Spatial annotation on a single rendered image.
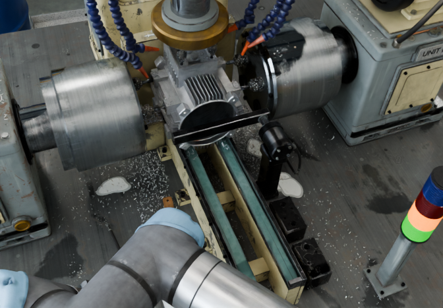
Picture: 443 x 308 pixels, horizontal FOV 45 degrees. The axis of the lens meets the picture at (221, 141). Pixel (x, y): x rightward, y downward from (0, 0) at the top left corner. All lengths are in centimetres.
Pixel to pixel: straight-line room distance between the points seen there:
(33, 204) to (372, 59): 90
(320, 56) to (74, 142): 62
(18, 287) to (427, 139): 134
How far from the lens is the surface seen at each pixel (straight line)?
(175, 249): 62
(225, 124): 130
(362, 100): 149
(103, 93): 120
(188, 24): 120
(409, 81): 151
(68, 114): 119
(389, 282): 137
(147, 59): 138
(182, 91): 130
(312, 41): 136
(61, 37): 195
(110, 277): 61
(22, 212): 133
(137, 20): 145
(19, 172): 122
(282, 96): 132
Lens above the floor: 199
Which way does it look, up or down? 50 degrees down
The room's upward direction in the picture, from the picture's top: 4 degrees clockwise
